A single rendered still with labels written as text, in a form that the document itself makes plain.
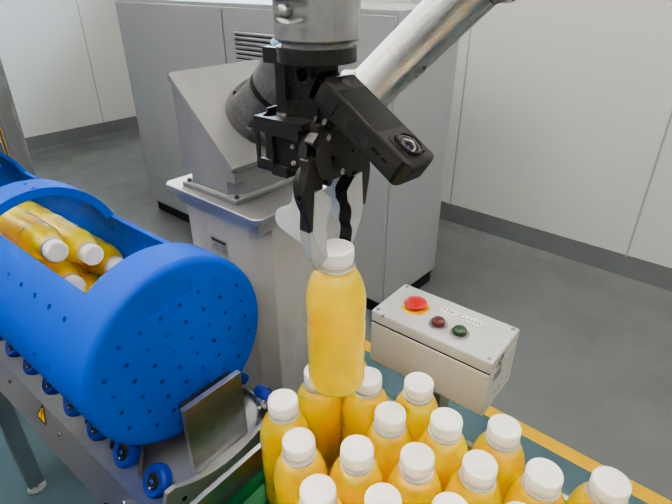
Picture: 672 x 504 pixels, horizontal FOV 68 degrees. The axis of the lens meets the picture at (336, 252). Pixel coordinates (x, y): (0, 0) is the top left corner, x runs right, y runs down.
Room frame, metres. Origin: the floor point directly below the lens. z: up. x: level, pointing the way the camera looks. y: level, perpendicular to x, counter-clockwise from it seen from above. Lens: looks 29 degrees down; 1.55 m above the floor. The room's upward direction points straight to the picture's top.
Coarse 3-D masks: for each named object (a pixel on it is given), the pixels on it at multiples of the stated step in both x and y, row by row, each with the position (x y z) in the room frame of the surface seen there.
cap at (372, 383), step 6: (366, 372) 0.52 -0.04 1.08; (372, 372) 0.52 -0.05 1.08; (378, 372) 0.52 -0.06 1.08; (366, 378) 0.51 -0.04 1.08; (372, 378) 0.51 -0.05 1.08; (378, 378) 0.51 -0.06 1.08; (366, 384) 0.50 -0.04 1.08; (372, 384) 0.50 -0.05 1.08; (378, 384) 0.50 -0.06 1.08; (360, 390) 0.50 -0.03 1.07; (366, 390) 0.49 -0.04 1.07; (372, 390) 0.49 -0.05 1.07; (378, 390) 0.50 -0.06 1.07
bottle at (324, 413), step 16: (304, 384) 0.52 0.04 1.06; (304, 400) 0.50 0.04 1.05; (320, 400) 0.50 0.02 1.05; (336, 400) 0.51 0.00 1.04; (320, 416) 0.49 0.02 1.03; (336, 416) 0.50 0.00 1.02; (320, 432) 0.49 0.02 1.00; (336, 432) 0.50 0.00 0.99; (320, 448) 0.49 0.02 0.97; (336, 448) 0.50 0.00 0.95
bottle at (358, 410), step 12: (348, 396) 0.51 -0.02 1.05; (360, 396) 0.50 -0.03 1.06; (372, 396) 0.50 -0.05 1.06; (384, 396) 0.51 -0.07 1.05; (348, 408) 0.50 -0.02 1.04; (360, 408) 0.49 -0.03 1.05; (372, 408) 0.49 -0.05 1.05; (348, 420) 0.49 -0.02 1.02; (360, 420) 0.48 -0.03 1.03; (372, 420) 0.48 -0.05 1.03; (348, 432) 0.49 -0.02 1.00; (360, 432) 0.48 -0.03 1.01
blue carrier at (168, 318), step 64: (0, 192) 0.81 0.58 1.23; (64, 192) 0.85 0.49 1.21; (0, 256) 0.65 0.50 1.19; (128, 256) 0.58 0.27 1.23; (192, 256) 0.58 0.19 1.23; (0, 320) 0.60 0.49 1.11; (64, 320) 0.51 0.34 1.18; (128, 320) 0.50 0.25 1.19; (192, 320) 0.56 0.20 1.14; (256, 320) 0.65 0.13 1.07; (64, 384) 0.47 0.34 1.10; (128, 384) 0.48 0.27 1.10; (192, 384) 0.55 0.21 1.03
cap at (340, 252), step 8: (328, 240) 0.47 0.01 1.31; (336, 240) 0.47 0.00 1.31; (344, 240) 0.47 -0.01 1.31; (328, 248) 0.46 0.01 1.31; (336, 248) 0.46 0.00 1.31; (344, 248) 0.46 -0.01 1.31; (352, 248) 0.45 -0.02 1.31; (328, 256) 0.44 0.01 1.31; (336, 256) 0.44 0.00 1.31; (344, 256) 0.44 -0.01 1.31; (352, 256) 0.45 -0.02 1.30; (328, 264) 0.44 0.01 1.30; (336, 264) 0.44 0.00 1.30; (344, 264) 0.44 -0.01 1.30
